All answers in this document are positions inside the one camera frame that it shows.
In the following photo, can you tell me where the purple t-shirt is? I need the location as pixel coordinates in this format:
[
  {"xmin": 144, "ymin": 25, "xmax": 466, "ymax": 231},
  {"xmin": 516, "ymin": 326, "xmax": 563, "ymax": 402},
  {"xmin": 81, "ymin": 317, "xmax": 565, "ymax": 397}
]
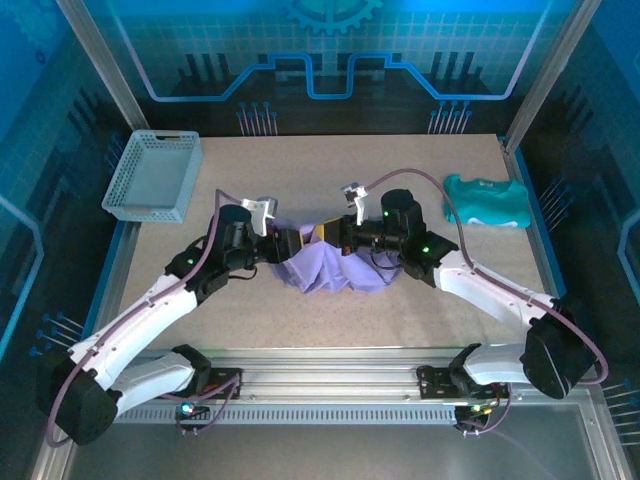
[{"xmin": 269, "ymin": 219, "xmax": 404, "ymax": 297}]

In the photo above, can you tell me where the folded teal t-shirt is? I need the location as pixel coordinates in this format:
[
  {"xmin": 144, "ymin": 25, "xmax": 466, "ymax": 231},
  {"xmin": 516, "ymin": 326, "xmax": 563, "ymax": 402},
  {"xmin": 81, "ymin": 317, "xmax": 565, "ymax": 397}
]
[{"xmin": 442, "ymin": 173, "xmax": 531, "ymax": 230}]

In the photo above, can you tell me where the pale blue perforated plastic basket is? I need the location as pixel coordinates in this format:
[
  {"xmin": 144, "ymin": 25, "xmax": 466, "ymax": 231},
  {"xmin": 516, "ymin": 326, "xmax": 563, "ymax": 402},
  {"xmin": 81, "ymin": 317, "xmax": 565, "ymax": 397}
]
[{"xmin": 101, "ymin": 129, "xmax": 204, "ymax": 224}]

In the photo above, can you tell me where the grey metal panel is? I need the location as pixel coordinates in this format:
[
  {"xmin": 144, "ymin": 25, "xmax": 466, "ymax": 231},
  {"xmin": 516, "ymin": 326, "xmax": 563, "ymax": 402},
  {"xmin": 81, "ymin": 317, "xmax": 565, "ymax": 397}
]
[{"xmin": 29, "ymin": 389, "xmax": 632, "ymax": 480}]

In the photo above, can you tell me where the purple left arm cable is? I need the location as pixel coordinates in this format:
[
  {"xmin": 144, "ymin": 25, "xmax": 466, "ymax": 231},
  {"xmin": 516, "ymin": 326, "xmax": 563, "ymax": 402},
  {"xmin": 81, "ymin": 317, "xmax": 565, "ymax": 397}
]
[{"xmin": 44, "ymin": 188, "xmax": 250, "ymax": 447}]

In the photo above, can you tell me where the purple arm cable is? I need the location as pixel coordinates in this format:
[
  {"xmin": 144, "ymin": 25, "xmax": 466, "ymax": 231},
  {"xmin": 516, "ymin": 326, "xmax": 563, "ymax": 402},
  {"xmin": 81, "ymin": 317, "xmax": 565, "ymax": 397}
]
[
  {"xmin": 364, "ymin": 167, "xmax": 611, "ymax": 436},
  {"xmin": 44, "ymin": 188, "xmax": 250, "ymax": 447}
]

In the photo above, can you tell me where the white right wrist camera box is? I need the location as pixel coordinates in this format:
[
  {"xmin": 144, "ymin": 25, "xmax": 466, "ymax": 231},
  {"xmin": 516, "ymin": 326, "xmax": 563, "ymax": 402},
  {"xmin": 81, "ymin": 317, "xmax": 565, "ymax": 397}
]
[{"xmin": 340, "ymin": 181, "xmax": 370, "ymax": 226}]

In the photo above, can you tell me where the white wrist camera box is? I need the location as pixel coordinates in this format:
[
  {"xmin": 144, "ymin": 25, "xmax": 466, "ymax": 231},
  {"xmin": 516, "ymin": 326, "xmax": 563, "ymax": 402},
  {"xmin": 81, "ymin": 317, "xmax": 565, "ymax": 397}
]
[
  {"xmin": 240, "ymin": 195, "xmax": 279, "ymax": 238},
  {"xmin": 340, "ymin": 181, "xmax": 370, "ymax": 226}
]

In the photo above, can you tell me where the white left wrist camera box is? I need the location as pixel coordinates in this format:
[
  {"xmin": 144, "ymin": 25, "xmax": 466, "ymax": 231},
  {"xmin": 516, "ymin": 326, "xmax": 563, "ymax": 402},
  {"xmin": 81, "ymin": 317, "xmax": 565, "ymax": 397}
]
[{"xmin": 240, "ymin": 195, "xmax": 279, "ymax": 238}]

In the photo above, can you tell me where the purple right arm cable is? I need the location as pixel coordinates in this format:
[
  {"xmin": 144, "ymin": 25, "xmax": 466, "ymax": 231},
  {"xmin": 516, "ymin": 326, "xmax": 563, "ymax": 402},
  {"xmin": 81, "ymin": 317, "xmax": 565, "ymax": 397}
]
[{"xmin": 364, "ymin": 167, "xmax": 611, "ymax": 436}]

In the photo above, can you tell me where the blue-edged aluminium side rail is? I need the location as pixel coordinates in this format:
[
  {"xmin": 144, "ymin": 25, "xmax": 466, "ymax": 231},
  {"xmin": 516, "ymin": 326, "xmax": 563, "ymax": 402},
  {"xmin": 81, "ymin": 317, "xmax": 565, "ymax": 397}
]
[
  {"xmin": 82, "ymin": 219, "xmax": 142, "ymax": 364},
  {"xmin": 498, "ymin": 135, "xmax": 590, "ymax": 364}
]

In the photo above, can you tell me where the aluminium mounting rail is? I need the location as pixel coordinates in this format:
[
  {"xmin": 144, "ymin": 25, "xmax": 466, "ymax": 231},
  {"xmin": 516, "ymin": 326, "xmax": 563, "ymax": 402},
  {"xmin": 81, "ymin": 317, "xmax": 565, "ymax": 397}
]
[{"xmin": 64, "ymin": 348, "xmax": 597, "ymax": 399}]

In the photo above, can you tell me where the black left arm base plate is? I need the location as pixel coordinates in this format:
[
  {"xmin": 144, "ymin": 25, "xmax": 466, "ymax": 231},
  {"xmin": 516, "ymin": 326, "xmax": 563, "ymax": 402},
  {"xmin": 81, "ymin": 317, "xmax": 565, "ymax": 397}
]
[{"xmin": 197, "ymin": 366, "xmax": 244, "ymax": 401}]

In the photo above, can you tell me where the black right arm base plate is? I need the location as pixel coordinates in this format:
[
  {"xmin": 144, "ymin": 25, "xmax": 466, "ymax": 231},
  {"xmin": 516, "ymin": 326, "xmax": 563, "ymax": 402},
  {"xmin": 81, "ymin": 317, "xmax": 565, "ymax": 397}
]
[{"xmin": 416, "ymin": 363, "xmax": 510, "ymax": 401}]

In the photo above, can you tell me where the slotted grey cable duct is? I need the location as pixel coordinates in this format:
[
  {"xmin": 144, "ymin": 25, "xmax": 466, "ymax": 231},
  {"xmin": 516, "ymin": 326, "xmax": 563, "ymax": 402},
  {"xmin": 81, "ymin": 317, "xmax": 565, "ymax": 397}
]
[{"xmin": 114, "ymin": 405, "xmax": 459, "ymax": 426}]

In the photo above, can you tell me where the aluminium frame post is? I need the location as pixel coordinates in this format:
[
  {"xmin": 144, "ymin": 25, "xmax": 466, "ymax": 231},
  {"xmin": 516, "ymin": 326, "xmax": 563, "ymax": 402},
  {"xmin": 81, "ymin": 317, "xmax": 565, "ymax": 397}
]
[
  {"xmin": 503, "ymin": 0, "xmax": 604, "ymax": 151},
  {"xmin": 55, "ymin": 0, "xmax": 150, "ymax": 133}
]

